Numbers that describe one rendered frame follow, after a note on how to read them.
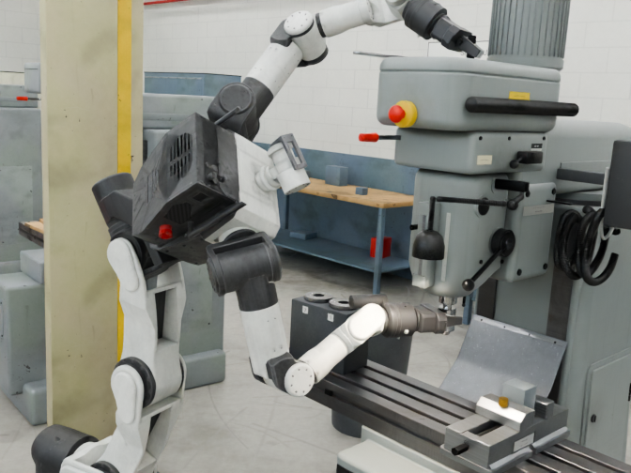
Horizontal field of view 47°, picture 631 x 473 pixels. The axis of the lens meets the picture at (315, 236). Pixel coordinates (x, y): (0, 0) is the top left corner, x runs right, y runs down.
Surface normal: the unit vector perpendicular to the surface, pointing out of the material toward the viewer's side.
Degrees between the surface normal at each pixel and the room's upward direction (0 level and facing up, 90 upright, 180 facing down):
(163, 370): 81
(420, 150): 90
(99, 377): 90
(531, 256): 90
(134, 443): 115
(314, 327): 90
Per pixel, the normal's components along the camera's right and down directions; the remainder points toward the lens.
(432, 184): -0.73, 0.09
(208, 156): 0.76, -0.40
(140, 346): -0.51, 0.14
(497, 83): 0.68, 0.18
